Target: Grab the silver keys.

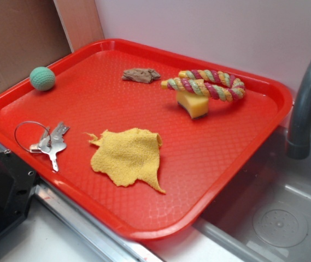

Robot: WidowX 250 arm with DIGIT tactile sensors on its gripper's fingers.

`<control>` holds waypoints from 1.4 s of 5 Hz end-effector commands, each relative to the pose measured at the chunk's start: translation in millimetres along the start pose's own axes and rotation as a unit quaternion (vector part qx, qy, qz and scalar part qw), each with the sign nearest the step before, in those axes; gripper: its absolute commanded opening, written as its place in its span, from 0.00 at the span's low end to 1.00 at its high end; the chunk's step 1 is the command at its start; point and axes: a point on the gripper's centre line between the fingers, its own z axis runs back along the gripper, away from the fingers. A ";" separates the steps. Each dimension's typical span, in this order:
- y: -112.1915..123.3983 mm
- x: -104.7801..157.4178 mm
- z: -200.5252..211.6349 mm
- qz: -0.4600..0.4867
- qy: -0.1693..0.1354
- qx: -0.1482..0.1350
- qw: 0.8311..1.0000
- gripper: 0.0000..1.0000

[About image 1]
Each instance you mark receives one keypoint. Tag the yellow cloth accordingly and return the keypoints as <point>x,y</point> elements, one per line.
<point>128,156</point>

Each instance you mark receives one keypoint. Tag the grey plastic sink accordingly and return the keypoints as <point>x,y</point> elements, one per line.
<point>264,212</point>

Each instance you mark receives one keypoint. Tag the red plastic tray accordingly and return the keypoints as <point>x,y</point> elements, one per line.
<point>197,158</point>

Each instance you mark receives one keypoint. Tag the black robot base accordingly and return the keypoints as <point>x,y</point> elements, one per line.
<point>17,185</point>

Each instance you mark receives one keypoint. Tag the brown crumpled cloth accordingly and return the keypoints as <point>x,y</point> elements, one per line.
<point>142,75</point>

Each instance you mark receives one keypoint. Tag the yellow sponge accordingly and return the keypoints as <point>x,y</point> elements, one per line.
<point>196,106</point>

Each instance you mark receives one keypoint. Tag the green knitted ball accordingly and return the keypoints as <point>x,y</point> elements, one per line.
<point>42,78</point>

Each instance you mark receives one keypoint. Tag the brown cardboard panel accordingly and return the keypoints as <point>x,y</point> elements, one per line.
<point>38,33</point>

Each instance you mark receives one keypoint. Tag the grey faucet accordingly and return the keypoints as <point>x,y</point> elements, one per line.
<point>305,103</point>

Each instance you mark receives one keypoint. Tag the multicolour rope ring toy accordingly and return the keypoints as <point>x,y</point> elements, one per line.
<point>217,85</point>

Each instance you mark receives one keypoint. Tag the silver keys on ring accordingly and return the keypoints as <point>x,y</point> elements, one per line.
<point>51,143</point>

